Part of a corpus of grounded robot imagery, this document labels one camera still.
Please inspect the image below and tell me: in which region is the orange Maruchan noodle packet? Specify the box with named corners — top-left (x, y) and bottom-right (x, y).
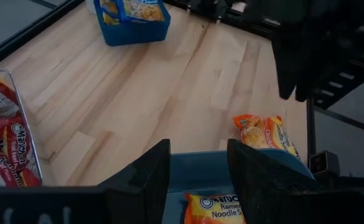
top-left (184, 192), bottom-right (248, 224)
top-left (233, 114), bottom-right (302, 159)

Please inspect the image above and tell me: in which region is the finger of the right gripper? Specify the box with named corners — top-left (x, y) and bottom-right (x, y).
top-left (271, 30), bottom-right (298, 101)
top-left (295, 46), bottom-right (315, 103)

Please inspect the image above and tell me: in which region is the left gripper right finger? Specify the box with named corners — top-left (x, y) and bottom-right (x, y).
top-left (226, 138), bottom-right (315, 224)

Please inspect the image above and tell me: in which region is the blue Maruchan noodle packet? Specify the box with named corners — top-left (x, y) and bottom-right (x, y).
top-left (119, 0), bottom-right (165, 22)
top-left (100, 0), bottom-right (122, 26)

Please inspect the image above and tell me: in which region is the small black table camera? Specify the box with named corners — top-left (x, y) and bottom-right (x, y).
top-left (308, 151), bottom-right (340, 180)

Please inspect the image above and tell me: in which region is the blue snack packet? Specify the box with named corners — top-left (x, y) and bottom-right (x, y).
top-left (93, 0), bottom-right (172, 47)

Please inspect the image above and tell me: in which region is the clear plastic container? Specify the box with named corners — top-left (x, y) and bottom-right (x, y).
top-left (0, 67), bottom-right (44, 187)

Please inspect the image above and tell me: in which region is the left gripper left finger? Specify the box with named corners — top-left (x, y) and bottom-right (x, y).
top-left (97, 138), bottom-right (172, 224)

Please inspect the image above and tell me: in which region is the large teal plastic bin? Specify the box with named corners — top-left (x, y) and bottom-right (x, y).
top-left (162, 148), bottom-right (315, 224)

